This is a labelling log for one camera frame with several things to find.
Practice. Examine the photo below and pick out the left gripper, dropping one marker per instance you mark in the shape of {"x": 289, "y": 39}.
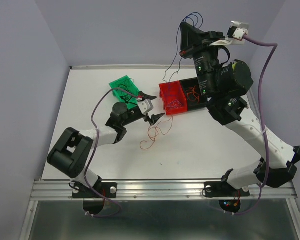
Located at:
{"x": 154, "y": 117}

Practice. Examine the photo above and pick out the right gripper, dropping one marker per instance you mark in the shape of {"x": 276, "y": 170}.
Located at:
{"x": 191, "y": 36}

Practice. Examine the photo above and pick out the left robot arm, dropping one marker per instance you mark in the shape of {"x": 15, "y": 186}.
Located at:
{"x": 74, "y": 151}

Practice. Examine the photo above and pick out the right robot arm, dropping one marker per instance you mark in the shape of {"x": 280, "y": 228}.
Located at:
{"x": 224, "y": 85}

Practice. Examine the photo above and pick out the red plastic bin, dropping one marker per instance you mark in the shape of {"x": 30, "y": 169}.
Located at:
{"x": 173, "y": 98}

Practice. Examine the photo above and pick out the green plastic bin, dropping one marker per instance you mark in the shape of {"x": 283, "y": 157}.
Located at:
{"x": 125, "y": 83}

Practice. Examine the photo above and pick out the black plastic bin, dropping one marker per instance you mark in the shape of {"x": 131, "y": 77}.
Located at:
{"x": 191, "y": 90}

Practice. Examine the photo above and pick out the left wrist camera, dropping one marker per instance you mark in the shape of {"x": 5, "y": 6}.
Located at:
{"x": 145, "y": 106}

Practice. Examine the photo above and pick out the aluminium back rail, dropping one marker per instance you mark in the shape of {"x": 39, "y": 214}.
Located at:
{"x": 121, "y": 67}

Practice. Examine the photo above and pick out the aluminium rail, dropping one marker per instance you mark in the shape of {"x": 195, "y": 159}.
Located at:
{"x": 155, "y": 190}
{"x": 257, "y": 112}
{"x": 121, "y": 67}

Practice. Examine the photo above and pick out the aluminium front rail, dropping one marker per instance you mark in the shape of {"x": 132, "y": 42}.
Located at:
{"x": 155, "y": 190}

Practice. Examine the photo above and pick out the aluminium right side rail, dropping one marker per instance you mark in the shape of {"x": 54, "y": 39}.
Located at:
{"x": 257, "y": 112}

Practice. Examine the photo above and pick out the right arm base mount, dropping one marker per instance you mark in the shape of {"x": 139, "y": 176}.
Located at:
{"x": 218, "y": 189}

